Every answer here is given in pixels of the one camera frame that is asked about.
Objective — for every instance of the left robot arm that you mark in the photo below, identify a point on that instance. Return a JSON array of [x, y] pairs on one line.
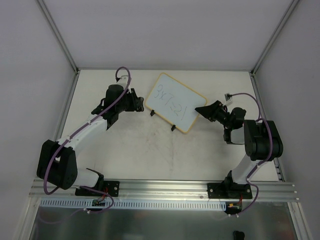
[[58, 159]]

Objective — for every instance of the black whiteboard foot near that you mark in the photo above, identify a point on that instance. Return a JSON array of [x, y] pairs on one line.
[[173, 127]]

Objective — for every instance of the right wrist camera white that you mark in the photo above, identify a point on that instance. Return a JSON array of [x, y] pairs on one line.
[[228, 99]]

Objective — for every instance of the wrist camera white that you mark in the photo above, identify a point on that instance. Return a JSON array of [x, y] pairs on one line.
[[123, 80], [228, 99]]

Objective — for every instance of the black whiteboard foot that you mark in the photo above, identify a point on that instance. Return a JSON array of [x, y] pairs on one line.
[[152, 113], [173, 127]]

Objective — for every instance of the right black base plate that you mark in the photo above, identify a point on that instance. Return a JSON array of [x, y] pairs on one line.
[[232, 191]]

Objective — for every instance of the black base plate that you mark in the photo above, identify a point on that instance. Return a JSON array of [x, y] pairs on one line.
[[111, 187], [232, 191]]

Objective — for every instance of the white slotted cable duct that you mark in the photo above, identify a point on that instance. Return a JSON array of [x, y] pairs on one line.
[[134, 204]]

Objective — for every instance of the yellow framed whiteboard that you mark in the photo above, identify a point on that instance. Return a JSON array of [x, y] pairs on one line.
[[175, 102]]

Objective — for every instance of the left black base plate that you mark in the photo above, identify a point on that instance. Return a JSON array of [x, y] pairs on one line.
[[111, 187]]

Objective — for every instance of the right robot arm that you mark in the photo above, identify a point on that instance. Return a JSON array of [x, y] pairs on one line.
[[262, 143]]

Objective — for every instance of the black whiteboard foot far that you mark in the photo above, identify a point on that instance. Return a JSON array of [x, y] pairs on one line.
[[152, 113]]

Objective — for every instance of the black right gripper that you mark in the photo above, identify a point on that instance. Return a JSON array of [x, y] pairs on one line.
[[214, 113]]

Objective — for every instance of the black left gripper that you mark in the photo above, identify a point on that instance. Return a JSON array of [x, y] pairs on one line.
[[133, 100]]

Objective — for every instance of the black object bottom edge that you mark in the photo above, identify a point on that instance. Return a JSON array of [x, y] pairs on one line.
[[238, 235]]

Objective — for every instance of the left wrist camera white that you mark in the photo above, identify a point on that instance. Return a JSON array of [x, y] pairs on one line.
[[123, 80]]

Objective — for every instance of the aluminium mounting rail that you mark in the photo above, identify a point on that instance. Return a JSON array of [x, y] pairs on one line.
[[188, 190]]

